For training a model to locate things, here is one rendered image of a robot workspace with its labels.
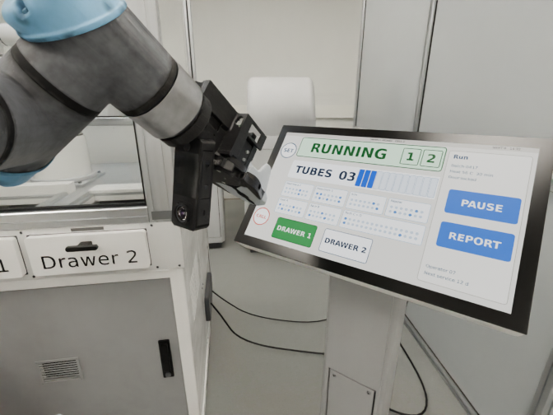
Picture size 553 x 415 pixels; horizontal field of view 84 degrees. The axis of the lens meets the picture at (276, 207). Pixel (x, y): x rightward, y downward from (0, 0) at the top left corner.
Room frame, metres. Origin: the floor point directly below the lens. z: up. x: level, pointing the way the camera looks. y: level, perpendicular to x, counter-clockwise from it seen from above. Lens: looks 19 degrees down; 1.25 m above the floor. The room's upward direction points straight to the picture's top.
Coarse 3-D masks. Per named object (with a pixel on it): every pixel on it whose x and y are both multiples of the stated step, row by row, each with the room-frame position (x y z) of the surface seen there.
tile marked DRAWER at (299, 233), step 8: (280, 224) 0.60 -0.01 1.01; (288, 224) 0.59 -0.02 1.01; (296, 224) 0.58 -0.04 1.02; (304, 224) 0.57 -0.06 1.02; (312, 224) 0.57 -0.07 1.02; (272, 232) 0.59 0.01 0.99; (280, 232) 0.58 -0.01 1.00; (288, 232) 0.58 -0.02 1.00; (296, 232) 0.57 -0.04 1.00; (304, 232) 0.56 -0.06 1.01; (312, 232) 0.56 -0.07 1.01; (288, 240) 0.56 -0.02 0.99; (296, 240) 0.56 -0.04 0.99; (304, 240) 0.55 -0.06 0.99; (312, 240) 0.54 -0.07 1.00
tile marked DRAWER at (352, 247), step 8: (328, 232) 0.54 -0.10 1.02; (336, 232) 0.54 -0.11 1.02; (344, 232) 0.53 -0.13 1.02; (328, 240) 0.53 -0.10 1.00; (336, 240) 0.52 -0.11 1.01; (344, 240) 0.52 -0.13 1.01; (352, 240) 0.51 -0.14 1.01; (360, 240) 0.51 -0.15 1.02; (368, 240) 0.50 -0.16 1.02; (320, 248) 0.53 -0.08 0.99; (328, 248) 0.52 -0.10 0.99; (336, 248) 0.51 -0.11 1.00; (344, 248) 0.51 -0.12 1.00; (352, 248) 0.50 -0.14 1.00; (360, 248) 0.50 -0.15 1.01; (368, 248) 0.49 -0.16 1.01; (344, 256) 0.50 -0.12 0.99; (352, 256) 0.49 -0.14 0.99; (360, 256) 0.49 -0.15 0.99; (368, 256) 0.48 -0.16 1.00
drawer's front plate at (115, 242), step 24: (24, 240) 0.70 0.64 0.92; (48, 240) 0.71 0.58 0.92; (72, 240) 0.72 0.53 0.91; (96, 240) 0.73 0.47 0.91; (120, 240) 0.74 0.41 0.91; (144, 240) 0.75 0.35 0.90; (48, 264) 0.71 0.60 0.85; (72, 264) 0.72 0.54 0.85; (96, 264) 0.73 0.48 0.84; (120, 264) 0.74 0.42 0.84; (144, 264) 0.75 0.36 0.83
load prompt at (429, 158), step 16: (304, 144) 0.71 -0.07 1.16; (320, 144) 0.69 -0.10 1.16; (336, 144) 0.67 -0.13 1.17; (352, 144) 0.65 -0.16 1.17; (368, 144) 0.64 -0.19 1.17; (384, 144) 0.62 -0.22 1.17; (400, 144) 0.61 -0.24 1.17; (336, 160) 0.65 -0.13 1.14; (352, 160) 0.63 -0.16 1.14; (368, 160) 0.61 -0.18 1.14; (384, 160) 0.60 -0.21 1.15; (400, 160) 0.58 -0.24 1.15; (416, 160) 0.57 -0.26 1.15; (432, 160) 0.56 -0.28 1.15
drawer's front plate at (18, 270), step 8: (0, 240) 0.70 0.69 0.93; (8, 240) 0.70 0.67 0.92; (16, 240) 0.71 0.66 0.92; (0, 248) 0.69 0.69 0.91; (8, 248) 0.70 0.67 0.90; (16, 248) 0.71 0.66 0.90; (0, 256) 0.69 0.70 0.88; (8, 256) 0.70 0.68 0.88; (16, 256) 0.70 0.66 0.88; (0, 264) 0.69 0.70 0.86; (8, 264) 0.70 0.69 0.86; (16, 264) 0.70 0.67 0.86; (24, 264) 0.71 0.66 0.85; (8, 272) 0.69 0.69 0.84; (16, 272) 0.70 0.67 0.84; (24, 272) 0.71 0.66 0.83
